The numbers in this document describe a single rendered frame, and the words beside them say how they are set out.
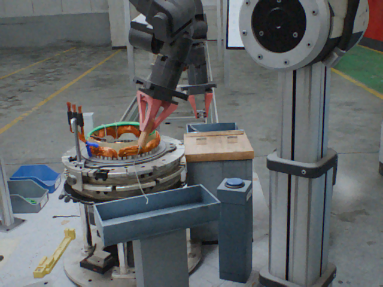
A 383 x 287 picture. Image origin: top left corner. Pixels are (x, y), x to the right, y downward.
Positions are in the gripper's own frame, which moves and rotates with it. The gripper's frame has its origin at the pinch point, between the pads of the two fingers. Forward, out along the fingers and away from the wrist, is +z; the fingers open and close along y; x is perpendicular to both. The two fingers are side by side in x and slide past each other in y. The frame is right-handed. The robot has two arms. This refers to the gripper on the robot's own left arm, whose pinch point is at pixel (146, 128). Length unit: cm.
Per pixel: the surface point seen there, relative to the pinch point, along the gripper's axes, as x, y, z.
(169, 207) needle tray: 0.0, -13.0, 16.4
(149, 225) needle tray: 7.9, -3.0, 17.6
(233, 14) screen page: -90, -84, -45
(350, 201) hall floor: -98, -257, 34
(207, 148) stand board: -18.8, -34.5, 4.8
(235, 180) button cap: 0.8, -28.9, 7.2
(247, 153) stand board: -9.8, -40.7, 1.8
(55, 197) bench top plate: -76, -23, 48
